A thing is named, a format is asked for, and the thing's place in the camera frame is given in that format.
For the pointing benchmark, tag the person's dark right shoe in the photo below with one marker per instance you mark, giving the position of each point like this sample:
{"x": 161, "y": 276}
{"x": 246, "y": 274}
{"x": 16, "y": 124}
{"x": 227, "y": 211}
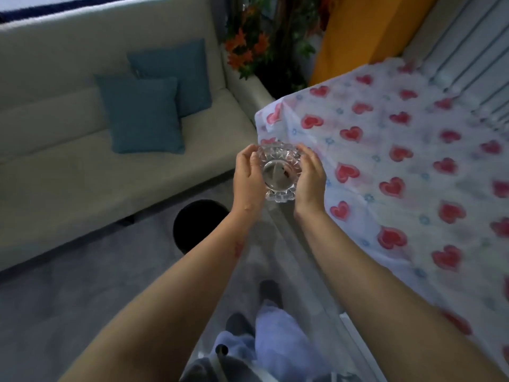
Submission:
{"x": 271, "y": 293}

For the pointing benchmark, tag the person's light blue trousers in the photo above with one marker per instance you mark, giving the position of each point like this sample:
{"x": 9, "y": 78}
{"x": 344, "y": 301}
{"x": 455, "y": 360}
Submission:
{"x": 262, "y": 346}

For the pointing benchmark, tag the person's left hand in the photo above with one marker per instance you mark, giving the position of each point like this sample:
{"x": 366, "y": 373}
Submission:
{"x": 248, "y": 182}

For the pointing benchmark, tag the person's dark left shoe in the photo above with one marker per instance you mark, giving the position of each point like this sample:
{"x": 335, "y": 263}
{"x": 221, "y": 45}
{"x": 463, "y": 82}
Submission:
{"x": 239, "y": 324}

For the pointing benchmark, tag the small teal cushion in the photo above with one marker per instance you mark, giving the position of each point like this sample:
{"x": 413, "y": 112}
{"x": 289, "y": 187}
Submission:
{"x": 181, "y": 73}

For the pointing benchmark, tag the clear cut glass bowl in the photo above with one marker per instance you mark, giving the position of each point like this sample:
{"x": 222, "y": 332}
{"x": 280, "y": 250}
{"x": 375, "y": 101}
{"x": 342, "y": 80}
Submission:
{"x": 279, "y": 173}

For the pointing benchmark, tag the person's right hand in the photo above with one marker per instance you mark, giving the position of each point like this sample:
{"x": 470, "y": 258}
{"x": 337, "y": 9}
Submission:
{"x": 310, "y": 182}

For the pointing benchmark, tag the orange curtain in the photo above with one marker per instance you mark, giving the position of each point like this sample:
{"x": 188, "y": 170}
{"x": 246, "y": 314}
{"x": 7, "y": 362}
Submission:
{"x": 366, "y": 31}

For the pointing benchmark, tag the orange flower plant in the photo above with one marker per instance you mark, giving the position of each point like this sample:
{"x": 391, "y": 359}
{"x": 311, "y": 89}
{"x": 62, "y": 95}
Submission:
{"x": 270, "y": 39}

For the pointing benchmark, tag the person's right thumb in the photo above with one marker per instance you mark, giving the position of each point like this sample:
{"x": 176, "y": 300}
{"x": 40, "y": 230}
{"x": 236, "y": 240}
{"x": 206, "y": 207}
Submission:
{"x": 299, "y": 182}

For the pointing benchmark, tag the person's right forearm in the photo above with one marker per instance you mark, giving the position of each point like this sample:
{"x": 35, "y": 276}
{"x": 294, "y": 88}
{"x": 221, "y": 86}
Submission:
{"x": 393, "y": 302}

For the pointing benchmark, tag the person's dark shoe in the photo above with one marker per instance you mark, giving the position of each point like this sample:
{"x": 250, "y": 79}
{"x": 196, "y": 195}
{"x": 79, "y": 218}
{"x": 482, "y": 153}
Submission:
{"x": 239, "y": 324}
{"x": 271, "y": 293}

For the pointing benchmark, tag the white radiator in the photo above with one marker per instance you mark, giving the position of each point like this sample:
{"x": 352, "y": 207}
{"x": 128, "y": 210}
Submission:
{"x": 461, "y": 55}

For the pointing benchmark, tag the beige sofa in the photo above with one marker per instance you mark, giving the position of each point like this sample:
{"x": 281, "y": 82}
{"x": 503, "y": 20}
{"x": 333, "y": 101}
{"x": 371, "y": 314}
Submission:
{"x": 99, "y": 123}

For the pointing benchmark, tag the heart print tablecloth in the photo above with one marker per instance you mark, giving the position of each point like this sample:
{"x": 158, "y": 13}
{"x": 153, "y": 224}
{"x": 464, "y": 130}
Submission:
{"x": 401, "y": 171}

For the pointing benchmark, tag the large teal cushion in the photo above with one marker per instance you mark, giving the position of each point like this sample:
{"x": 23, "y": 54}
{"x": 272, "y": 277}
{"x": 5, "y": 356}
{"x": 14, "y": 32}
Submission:
{"x": 142, "y": 115}

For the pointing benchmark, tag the black round bin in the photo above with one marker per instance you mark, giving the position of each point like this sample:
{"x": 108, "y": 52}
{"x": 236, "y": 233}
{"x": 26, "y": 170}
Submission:
{"x": 199, "y": 226}

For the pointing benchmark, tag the person's left forearm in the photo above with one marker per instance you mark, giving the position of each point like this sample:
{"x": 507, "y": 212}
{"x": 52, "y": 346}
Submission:
{"x": 175, "y": 298}

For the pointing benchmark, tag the person's left thumb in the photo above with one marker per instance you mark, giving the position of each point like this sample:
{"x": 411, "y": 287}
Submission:
{"x": 260, "y": 182}

